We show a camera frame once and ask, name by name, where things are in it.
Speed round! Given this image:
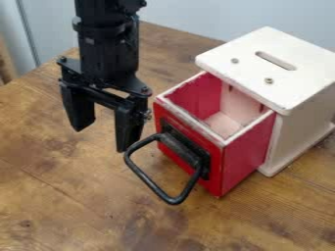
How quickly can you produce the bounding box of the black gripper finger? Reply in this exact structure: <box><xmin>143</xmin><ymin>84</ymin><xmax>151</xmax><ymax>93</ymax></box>
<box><xmin>115</xmin><ymin>97</ymin><xmax>148</xmax><ymax>153</ymax></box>
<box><xmin>60</xmin><ymin>83</ymin><xmax>96</xmax><ymax>131</ymax></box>

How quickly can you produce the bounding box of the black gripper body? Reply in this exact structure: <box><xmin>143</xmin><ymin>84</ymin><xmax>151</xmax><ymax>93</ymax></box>
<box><xmin>58</xmin><ymin>28</ymin><xmax>152</xmax><ymax>109</ymax></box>

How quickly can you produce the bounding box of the black metal drawer handle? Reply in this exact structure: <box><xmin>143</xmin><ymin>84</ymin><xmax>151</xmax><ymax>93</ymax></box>
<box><xmin>123</xmin><ymin>119</ymin><xmax>211</xmax><ymax>205</ymax></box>

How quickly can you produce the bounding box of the red wooden drawer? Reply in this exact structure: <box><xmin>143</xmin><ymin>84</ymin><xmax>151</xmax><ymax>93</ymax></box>
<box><xmin>154</xmin><ymin>72</ymin><xmax>277</xmax><ymax>197</ymax></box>

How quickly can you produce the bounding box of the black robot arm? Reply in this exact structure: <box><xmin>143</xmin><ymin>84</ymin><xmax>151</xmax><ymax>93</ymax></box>
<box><xmin>58</xmin><ymin>0</ymin><xmax>152</xmax><ymax>152</ymax></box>

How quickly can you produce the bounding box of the white wooden drawer box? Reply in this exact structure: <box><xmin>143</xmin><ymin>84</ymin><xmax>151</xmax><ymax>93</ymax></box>
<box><xmin>195</xmin><ymin>26</ymin><xmax>335</xmax><ymax>176</ymax></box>

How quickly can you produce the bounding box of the wooden plank at left edge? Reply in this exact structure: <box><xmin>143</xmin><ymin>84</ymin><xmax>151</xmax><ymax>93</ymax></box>
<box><xmin>0</xmin><ymin>33</ymin><xmax>18</xmax><ymax>85</ymax></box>

